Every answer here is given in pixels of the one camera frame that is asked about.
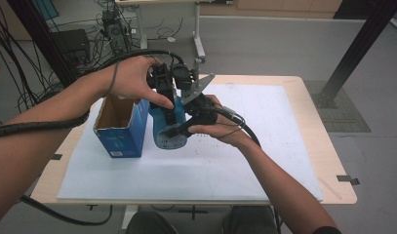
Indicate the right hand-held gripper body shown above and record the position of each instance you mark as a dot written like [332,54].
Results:
[201,107]

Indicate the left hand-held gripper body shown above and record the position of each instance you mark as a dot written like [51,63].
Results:
[163,79]

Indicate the blue plastic bottle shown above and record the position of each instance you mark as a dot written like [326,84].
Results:
[170,136]

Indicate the blue cardboard box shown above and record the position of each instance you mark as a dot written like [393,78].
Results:
[121,136]

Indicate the person's left hand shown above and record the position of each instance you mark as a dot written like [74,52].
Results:
[134,79]

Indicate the person's right hand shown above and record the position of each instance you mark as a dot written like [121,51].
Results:
[225,130]

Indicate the white paper sheet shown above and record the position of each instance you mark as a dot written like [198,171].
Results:
[202,172]

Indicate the black wrist band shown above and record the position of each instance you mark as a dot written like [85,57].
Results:
[113,79]

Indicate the computer tower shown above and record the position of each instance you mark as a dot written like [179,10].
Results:
[116,32]

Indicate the black equipment case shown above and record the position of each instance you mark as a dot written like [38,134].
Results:
[71,45]

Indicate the person's left leg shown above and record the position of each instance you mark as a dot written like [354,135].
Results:
[150,224]

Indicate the person's leg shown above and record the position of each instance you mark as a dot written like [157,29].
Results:
[248,221]
[150,224]

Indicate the person's right leg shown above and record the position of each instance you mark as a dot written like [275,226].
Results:
[248,221]

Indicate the black tape tab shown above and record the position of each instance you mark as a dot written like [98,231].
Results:
[347,179]
[56,156]

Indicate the wooden cabinet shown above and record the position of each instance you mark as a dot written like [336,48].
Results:
[277,8]

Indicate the dark floor mat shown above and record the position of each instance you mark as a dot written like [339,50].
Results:
[345,117]

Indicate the white desk frame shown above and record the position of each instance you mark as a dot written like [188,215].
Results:
[199,39]

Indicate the black metal stand post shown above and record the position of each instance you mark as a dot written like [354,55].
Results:
[358,48]
[46,45]

